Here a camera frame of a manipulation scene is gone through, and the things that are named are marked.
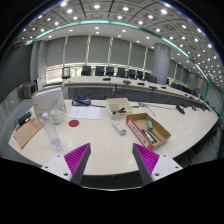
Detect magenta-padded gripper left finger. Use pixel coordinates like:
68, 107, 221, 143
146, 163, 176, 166
41, 142, 92, 186

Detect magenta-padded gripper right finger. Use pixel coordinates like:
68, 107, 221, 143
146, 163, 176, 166
131, 142, 184, 186

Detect clear plastic water bottle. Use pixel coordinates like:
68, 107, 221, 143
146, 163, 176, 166
40, 112, 63, 150

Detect black pens in brown box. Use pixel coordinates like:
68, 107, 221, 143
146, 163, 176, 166
141, 128, 162, 144

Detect open brown box red side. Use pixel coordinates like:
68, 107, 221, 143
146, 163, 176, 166
125, 112, 172, 151

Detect flat round red coaster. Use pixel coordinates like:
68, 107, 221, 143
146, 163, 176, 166
68, 119, 81, 128

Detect white remote control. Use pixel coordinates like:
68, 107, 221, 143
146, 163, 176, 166
111, 119, 128, 136

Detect white ceramic mug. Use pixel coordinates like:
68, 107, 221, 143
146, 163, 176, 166
49, 107, 67, 126

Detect white printed paper sheet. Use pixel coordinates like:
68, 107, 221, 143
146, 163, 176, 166
66, 105, 102, 121

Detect small open beige box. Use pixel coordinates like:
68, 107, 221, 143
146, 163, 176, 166
105, 97, 134, 121

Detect flat brown cardboard sheet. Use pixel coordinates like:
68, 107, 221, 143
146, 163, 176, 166
13, 118, 44, 150

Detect black tool in beige box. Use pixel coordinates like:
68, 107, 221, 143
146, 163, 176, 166
112, 107, 127, 115

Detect black bar-shaped table device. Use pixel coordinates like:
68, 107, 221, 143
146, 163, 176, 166
175, 104, 186, 115

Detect large white cardboard box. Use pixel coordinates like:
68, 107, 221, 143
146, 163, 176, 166
31, 86, 65, 120

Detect black device on side stand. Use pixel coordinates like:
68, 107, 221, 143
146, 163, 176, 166
16, 111, 33, 127

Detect black conference microphones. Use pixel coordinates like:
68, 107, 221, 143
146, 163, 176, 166
101, 76, 208, 104

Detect grey boxy monitor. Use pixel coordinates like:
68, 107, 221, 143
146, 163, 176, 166
21, 82, 38, 100

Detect row of black office chairs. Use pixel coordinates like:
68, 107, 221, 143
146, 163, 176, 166
61, 65, 158, 84

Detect round ceiling lights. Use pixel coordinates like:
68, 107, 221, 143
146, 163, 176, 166
19, 0, 224, 88

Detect black phone cable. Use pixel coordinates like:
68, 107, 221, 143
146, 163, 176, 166
90, 103, 108, 109

